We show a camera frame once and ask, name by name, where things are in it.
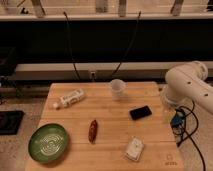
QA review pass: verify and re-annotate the translucent plastic cup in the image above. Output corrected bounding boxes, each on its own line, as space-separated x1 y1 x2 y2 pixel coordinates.
110 79 126 99

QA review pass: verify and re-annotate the left black hanging cable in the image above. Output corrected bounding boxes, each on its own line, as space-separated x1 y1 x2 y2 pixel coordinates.
62 11 82 81

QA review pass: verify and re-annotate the blue cable connector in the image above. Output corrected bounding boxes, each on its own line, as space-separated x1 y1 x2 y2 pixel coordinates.
170 113 184 127

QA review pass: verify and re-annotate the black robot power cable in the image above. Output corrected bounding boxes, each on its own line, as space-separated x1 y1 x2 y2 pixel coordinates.
172 100 207 171

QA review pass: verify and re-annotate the black hanging cable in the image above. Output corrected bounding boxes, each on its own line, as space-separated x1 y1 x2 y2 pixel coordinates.
62 11 82 81
110 10 142 78

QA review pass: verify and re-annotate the green ceramic plate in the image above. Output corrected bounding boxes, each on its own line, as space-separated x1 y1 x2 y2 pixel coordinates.
28 123 69 164

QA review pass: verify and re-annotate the black floor mat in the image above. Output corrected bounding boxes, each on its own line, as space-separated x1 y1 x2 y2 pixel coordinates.
0 110 24 135

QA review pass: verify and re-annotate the black smartphone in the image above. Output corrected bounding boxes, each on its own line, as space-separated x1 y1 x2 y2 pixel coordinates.
129 106 152 120

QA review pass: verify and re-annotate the white wall outlet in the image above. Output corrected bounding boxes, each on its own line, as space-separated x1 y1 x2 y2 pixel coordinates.
89 70 96 80

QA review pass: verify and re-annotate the white plastic bottle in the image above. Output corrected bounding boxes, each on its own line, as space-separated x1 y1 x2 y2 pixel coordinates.
52 89 85 109

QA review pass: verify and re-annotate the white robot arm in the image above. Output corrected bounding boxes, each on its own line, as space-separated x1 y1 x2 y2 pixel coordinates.
161 61 213 115

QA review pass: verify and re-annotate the right black hanging cable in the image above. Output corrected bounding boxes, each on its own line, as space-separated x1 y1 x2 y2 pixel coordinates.
110 10 142 78

